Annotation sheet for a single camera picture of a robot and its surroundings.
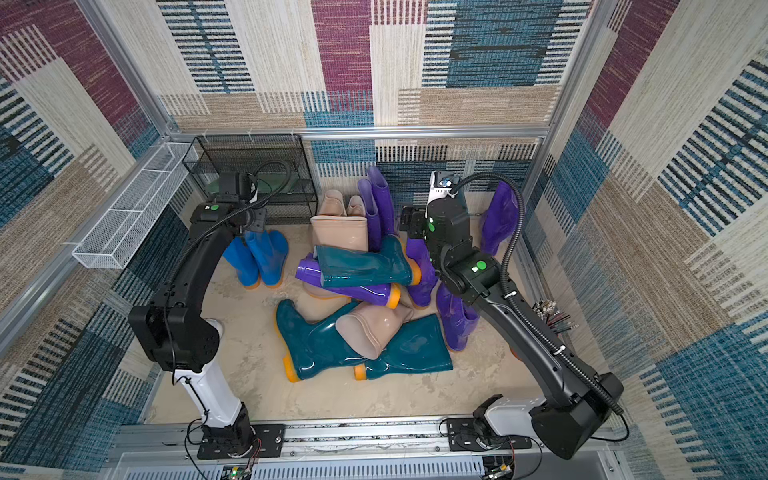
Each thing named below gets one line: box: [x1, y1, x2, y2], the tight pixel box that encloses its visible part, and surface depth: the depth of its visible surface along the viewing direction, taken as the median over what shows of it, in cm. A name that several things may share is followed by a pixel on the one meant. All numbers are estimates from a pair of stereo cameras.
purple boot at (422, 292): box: [406, 238, 438, 306], surface depth 88 cm
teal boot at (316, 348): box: [275, 299, 401, 382], surface depth 82 cm
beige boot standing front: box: [310, 216, 369, 252], surface depth 86 cm
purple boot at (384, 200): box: [367, 166, 395, 237], surface depth 93 cm
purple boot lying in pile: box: [295, 253, 401, 309], surface depth 79 cm
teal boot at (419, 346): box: [354, 314, 453, 380], surface depth 86 cm
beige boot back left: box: [319, 189, 347, 216], surface depth 94 cm
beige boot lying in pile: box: [335, 289, 414, 360], surface depth 80 cm
